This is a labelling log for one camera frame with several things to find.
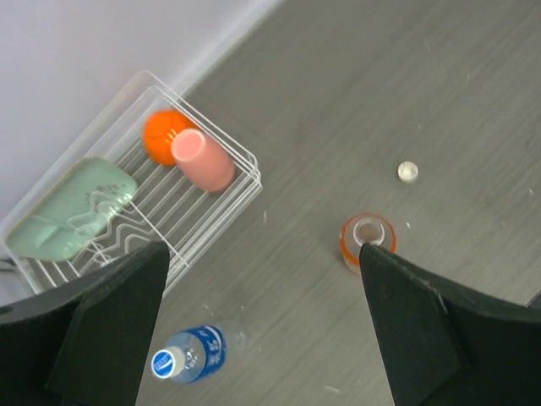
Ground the white blue bottle cap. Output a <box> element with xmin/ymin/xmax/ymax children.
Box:
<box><xmin>151</xmin><ymin>346</ymin><xmax>185</xmax><ymax>380</ymax></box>

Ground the blue label water bottle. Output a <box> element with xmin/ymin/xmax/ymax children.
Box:
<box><xmin>156</xmin><ymin>321</ymin><xmax>247</xmax><ymax>385</ymax></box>

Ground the green plastic tray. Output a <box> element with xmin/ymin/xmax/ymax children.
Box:
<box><xmin>5</xmin><ymin>157</ymin><xmax>138</xmax><ymax>261</ymax></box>

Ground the white wire dish rack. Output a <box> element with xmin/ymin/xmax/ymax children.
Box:
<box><xmin>1</xmin><ymin>71</ymin><xmax>262</xmax><ymax>294</ymax></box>

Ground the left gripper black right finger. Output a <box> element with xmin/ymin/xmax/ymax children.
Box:
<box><xmin>359</xmin><ymin>244</ymin><xmax>540</xmax><ymax>405</ymax></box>

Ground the orange drink bottle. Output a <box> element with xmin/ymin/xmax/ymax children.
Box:
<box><xmin>339</xmin><ymin>212</ymin><xmax>397</xmax><ymax>275</ymax></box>

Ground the pink cup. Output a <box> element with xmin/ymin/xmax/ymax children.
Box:
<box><xmin>171</xmin><ymin>129</ymin><xmax>236</xmax><ymax>193</ymax></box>

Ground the orange bowl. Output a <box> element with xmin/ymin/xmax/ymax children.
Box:
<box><xmin>142</xmin><ymin>109</ymin><xmax>199</xmax><ymax>167</ymax></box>

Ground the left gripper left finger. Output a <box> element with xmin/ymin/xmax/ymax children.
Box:
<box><xmin>1</xmin><ymin>241</ymin><xmax>169</xmax><ymax>405</ymax></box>

